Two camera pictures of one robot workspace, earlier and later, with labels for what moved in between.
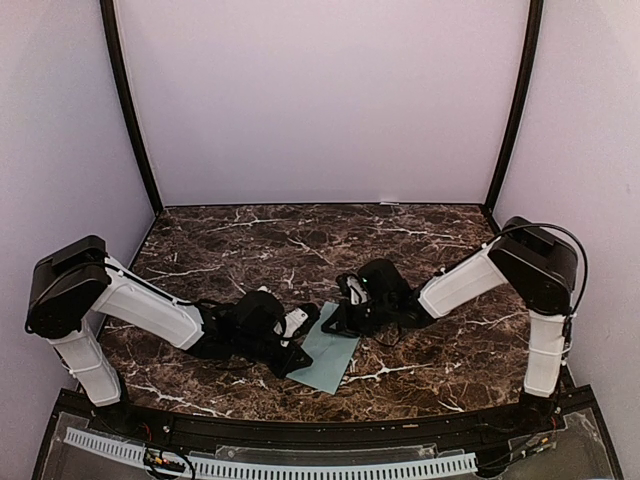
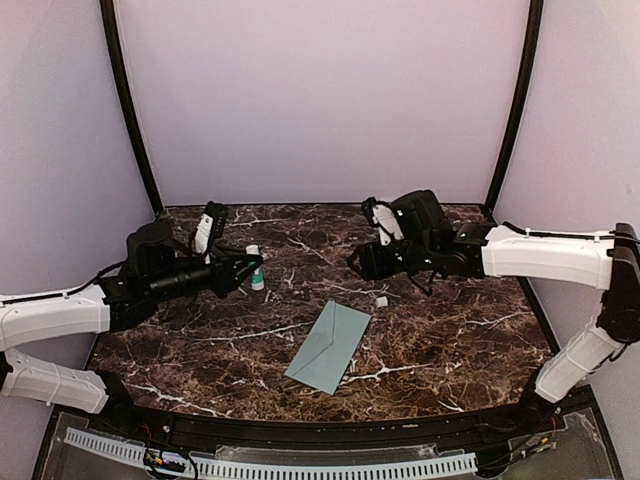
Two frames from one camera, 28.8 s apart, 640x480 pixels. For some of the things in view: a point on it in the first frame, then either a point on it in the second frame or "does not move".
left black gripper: x=290 y=362 → x=224 y=269
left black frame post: x=111 y=40 does not move
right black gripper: x=346 y=324 → x=374 y=266
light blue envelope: x=330 y=354 does not move
